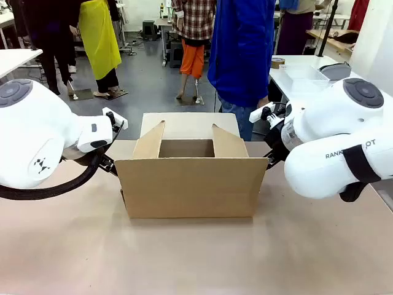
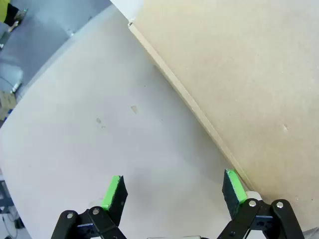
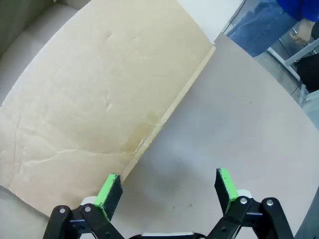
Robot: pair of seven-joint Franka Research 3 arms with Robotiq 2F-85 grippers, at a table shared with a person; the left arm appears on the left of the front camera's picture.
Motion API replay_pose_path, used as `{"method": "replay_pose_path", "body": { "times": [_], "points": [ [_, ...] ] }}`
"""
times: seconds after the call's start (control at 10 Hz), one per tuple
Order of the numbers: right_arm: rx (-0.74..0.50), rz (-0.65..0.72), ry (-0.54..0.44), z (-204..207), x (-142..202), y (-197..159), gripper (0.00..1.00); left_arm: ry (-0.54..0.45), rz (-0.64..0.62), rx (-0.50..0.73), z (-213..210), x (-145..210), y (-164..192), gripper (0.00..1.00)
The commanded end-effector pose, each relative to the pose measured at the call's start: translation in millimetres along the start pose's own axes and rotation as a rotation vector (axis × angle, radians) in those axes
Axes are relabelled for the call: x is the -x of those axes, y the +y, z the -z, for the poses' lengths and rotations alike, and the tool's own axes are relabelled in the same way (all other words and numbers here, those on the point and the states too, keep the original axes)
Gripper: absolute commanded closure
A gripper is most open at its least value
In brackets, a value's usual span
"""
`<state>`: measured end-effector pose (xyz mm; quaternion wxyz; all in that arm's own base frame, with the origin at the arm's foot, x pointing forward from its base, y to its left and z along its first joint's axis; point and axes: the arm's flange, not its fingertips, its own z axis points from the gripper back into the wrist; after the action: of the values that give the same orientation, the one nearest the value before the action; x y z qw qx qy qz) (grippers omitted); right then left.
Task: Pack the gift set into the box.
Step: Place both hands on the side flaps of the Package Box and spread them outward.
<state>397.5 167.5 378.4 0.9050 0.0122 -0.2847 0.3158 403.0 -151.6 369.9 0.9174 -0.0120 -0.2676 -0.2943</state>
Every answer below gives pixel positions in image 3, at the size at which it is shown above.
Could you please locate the black seat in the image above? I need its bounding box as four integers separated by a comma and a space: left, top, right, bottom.
294, 53, 319, 93

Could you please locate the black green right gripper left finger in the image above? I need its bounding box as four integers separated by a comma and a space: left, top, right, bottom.
42, 173, 130, 239

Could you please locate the thin dark cable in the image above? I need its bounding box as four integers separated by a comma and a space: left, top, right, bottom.
221, 0, 249, 34

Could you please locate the person in blue clothes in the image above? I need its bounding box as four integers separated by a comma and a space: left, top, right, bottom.
228, 0, 304, 58

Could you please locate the white metal frame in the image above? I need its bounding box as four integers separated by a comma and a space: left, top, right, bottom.
266, 37, 319, 107

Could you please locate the brown cardboard box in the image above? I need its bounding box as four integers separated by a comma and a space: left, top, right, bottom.
0, 0, 217, 221

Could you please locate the person's left hand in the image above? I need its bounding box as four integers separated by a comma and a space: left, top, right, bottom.
290, 18, 316, 45

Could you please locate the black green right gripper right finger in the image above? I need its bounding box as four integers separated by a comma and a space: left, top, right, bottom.
206, 168, 295, 239

